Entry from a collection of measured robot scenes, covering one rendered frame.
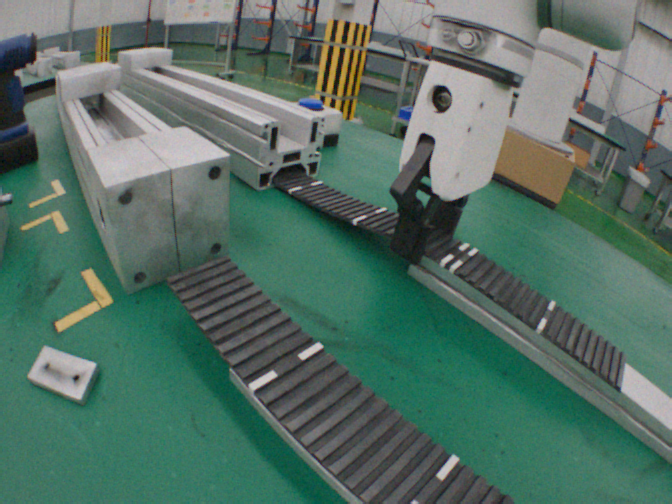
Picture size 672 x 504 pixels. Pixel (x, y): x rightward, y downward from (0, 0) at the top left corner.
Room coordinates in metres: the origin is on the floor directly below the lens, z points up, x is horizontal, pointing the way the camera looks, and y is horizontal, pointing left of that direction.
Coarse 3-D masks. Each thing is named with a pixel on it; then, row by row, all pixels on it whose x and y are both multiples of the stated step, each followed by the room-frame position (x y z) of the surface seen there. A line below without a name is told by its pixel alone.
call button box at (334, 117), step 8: (296, 104) 0.58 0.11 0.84; (320, 112) 0.56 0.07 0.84; (328, 112) 0.57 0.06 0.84; (336, 112) 0.58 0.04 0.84; (328, 120) 0.56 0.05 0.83; (336, 120) 0.58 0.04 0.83; (320, 128) 0.55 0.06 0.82; (328, 128) 0.57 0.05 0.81; (336, 128) 0.58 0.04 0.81; (328, 136) 0.57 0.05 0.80; (336, 136) 0.58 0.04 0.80; (328, 144) 0.57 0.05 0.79; (336, 144) 0.59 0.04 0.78
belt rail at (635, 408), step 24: (432, 264) 0.25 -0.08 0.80; (432, 288) 0.25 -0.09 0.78; (456, 288) 0.24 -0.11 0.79; (480, 312) 0.22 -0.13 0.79; (504, 312) 0.21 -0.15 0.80; (504, 336) 0.20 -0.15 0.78; (528, 336) 0.19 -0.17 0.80; (552, 360) 0.17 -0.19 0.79; (576, 384) 0.15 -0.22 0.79; (600, 384) 0.14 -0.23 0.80; (624, 384) 0.13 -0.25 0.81; (648, 384) 0.13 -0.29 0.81; (600, 408) 0.13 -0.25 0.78; (624, 408) 0.12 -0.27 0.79; (648, 408) 0.11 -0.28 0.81; (648, 432) 0.09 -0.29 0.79
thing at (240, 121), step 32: (128, 96) 0.75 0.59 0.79; (160, 96) 0.58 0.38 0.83; (192, 96) 0.49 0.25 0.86; (224, 96) 0.56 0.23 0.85; (256, 96) 0.50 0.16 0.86; (192, 128) 0.48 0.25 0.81; (224, 128) 0.42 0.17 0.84; (256, 128) 0.37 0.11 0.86; (288, 128) 0.45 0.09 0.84; (256, 160) 0.39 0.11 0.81; (288, 160) 0.41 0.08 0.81
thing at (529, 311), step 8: (528, 296) 0.22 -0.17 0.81; (536, 296) 0.23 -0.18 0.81; (544, 296) 0.23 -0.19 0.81; (528, 304) 0.21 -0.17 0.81; (536, 304) 0.21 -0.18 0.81; (544, 304) 0.22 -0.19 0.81; (520, 312) 0.20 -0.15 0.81; (528, 312) 0.20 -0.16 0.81; (536, 312) 0.20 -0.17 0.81; (520, 320) 0.19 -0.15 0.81; (528, 320) 0.19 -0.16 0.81; (536, 320) 0.20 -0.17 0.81
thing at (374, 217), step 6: (378, 210) 0.34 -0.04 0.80; (384, 210) 0.34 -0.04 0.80; (366, 216) 0.32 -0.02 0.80; (372, 216) 0.32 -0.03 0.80; (378, 216) 0.32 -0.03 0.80; (384, 216) 0.32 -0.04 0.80; (390, 216) 0.33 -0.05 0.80; (354, 222) 0.31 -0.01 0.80; (360, 222) 0.31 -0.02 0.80; (366, 222) 0.30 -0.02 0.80; (372, 222) 0.31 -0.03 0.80
